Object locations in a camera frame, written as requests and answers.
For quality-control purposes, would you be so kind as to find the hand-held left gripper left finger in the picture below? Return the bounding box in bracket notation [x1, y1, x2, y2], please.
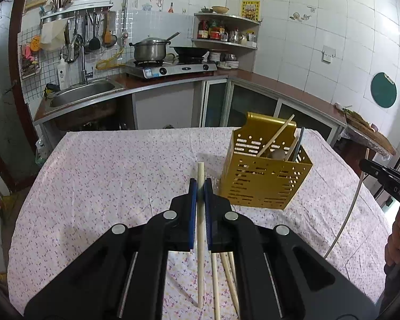
[23, 178, 198, 320]

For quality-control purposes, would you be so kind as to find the brown side cabinet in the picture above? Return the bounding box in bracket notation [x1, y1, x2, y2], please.
[333, 130, 387, 178]

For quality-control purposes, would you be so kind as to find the grey wall pipe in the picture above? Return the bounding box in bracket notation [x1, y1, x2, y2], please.
[122, 0, 133, 37]

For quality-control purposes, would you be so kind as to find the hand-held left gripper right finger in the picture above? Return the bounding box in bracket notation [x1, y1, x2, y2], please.
[203, 178, 378, 320]

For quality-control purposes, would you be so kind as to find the brown framed glass door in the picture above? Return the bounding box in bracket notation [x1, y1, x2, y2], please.
[0, 0, 37, 190]

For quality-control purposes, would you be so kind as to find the steel gas stove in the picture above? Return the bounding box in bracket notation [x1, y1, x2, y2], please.
[124, 58, 218, 80]

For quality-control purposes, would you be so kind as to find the yellow hose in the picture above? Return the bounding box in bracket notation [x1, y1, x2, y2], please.
[96, 48, 125, 71]

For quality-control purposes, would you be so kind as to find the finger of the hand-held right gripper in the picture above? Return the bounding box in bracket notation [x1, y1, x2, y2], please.
[359, 159, 394, 185]

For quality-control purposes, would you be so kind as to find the wooden spatula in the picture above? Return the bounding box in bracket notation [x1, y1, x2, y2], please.
[102, 11, 118, 48]

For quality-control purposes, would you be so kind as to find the green round cutting board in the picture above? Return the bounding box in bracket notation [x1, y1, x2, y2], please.
[371, 72, 397, 109]

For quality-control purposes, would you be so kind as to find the steel sink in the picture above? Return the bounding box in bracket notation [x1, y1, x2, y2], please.
[48, 79, 125, 108]

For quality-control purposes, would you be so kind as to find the yellow perforated utensil holder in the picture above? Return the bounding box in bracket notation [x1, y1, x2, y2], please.
[219, 111, 313, 210]

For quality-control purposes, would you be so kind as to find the floral tablecloth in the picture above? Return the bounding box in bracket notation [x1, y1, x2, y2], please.
[7, 127, 392, 320]

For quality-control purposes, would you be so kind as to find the white soap bottle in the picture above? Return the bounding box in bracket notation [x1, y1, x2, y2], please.
[57, 55, 69, 90]

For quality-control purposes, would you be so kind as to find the beige wall control box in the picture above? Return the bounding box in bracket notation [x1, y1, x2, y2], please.
[24, 0, 50, 10]

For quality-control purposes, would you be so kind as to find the white hanging cloth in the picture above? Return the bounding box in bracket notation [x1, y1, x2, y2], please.
[40, 20, 69, 52]

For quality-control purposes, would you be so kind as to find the stack of dishes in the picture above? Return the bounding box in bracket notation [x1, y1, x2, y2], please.
[209, 51, 239, 70]

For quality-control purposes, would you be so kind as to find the wooden chopping block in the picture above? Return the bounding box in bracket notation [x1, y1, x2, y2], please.
[335, 103, 397, 157]

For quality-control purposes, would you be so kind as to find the steel wall utensil rack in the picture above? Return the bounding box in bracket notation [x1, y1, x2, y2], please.
[40, 2, 114, 21]

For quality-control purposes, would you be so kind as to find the steel faucet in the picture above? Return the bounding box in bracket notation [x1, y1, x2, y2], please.
[67, 34, 94, 84]

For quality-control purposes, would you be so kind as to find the black slotted spatula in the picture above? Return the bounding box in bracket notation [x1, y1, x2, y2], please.
[88, 11, 102, 52]

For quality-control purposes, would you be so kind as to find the kitchen counter cabinet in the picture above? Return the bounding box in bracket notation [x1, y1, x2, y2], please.
[33, 70, 348, 148]

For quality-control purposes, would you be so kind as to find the black wok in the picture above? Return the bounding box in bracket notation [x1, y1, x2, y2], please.
[169, 46, 210, 59]

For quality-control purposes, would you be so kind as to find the steel cup of utensils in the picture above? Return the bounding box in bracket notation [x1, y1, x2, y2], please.
[51, 0, 77, 12]

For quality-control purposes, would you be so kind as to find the white wire grid panel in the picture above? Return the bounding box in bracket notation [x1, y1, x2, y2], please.
[18, 8, 127, 105]

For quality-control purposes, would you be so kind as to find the steel cooking pot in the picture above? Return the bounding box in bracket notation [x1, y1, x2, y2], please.
[129, 31, 181, 62]

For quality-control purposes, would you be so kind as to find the corner shelf with bottles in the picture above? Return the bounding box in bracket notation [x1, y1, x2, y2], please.
[191, 13, 262, 51]

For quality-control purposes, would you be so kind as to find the wire basket with sponges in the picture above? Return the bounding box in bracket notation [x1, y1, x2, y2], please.
[20, 45, 41, 79]

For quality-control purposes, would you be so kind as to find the yellow wall poster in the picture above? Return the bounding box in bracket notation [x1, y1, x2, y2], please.
[241, 0, 261, 21]

